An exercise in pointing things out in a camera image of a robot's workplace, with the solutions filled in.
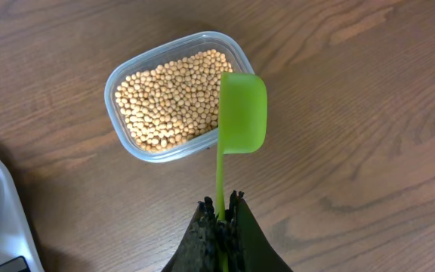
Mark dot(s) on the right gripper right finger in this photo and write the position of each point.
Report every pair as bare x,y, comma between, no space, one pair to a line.
247,248

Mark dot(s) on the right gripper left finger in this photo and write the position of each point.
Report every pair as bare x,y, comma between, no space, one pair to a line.
198,249

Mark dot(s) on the green plastic measuring scoop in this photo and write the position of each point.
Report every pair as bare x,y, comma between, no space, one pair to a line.
242,125

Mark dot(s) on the white digital kitchen scale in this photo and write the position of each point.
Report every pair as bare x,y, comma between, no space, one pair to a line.
18,251

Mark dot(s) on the clear container of soybeans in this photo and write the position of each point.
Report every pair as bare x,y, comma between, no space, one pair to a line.
163,103

